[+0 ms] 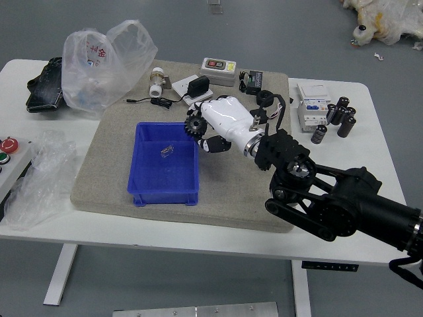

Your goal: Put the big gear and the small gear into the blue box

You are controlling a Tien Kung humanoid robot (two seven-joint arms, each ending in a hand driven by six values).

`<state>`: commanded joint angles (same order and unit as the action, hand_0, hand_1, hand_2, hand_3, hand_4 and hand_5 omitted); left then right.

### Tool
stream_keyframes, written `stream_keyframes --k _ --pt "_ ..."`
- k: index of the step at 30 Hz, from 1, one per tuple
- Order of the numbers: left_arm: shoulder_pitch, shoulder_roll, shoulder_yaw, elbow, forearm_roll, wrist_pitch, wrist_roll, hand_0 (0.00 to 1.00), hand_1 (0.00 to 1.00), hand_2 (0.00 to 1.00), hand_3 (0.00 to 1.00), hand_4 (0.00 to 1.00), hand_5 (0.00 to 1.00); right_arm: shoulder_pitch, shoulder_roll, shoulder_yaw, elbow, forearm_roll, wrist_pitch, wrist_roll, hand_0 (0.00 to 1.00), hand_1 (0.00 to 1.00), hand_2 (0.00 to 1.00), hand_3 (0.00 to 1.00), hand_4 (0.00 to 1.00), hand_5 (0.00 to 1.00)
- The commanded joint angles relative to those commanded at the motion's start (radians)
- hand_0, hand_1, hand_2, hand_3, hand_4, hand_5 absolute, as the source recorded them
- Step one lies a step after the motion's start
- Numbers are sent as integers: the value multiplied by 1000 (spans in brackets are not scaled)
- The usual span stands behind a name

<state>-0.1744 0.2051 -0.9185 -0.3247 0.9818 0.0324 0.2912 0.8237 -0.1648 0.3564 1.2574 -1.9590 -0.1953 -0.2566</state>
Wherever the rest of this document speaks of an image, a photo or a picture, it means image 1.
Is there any black adapter cord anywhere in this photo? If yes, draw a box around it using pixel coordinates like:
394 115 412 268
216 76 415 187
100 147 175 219
124 93 190 108

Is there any small black nut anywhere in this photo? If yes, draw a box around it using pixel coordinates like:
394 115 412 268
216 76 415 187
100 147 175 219
256 90 275 108

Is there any black table control panel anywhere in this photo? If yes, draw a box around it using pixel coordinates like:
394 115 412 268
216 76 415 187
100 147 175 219
301 261 360 273

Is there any grey switch box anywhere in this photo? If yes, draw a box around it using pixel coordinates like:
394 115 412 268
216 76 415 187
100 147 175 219
199 57 239 88

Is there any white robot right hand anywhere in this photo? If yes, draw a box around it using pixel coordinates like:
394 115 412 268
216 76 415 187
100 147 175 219
184 94 266 155

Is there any black gear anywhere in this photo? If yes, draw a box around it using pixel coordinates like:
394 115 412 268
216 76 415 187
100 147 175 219
183 115 208 140

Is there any brass valve with white ends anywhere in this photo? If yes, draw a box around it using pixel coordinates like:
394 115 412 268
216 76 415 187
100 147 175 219
148 67 171 99

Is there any white circuit breaker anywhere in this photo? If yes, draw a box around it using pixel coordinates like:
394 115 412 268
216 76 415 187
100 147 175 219
295 82 336 134

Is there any red emergency stop button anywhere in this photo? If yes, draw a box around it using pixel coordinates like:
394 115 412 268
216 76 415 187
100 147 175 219
0 137 19 155

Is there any black module with label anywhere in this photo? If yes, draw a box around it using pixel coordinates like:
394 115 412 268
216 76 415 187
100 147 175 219
245 69 264 95

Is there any thin black module cable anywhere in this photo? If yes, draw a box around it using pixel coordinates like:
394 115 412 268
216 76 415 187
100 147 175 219
238 71 252 92

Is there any grey-brown mat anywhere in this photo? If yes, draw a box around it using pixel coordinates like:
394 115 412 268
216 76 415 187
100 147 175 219
69 59 295 234

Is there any grey floor fixture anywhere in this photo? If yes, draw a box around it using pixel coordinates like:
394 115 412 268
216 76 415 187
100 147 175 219
206 0 224 15

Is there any white socket plate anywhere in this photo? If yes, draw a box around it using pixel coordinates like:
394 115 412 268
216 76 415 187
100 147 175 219
171 75 214 106

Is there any black case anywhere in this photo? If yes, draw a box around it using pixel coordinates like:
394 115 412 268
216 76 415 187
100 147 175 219
26 57 65 114

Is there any blue plastic box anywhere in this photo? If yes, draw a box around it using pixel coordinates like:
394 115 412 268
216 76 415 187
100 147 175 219
127 122 200 207

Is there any clear bag with red print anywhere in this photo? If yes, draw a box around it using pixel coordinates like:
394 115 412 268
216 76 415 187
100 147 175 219
61 19 159 117

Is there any crumpled clear plastic bag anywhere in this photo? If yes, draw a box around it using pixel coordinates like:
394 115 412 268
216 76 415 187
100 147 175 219
3 130 87 231

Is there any grey control box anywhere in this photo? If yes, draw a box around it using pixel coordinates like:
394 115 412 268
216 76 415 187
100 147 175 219
0 135 33 206

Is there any grey metal plate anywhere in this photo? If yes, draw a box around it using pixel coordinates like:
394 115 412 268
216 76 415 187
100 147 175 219
112 301 280 317

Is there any white table leg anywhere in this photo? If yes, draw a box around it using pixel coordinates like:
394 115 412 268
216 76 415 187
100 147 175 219
42 244 79 306
290 260 313 317

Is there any plush toy in plastic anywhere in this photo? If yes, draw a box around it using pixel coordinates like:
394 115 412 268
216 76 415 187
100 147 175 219
341 0 423 52

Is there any black power adapter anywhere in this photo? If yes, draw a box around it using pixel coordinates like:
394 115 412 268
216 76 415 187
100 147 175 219
186 75 212 99

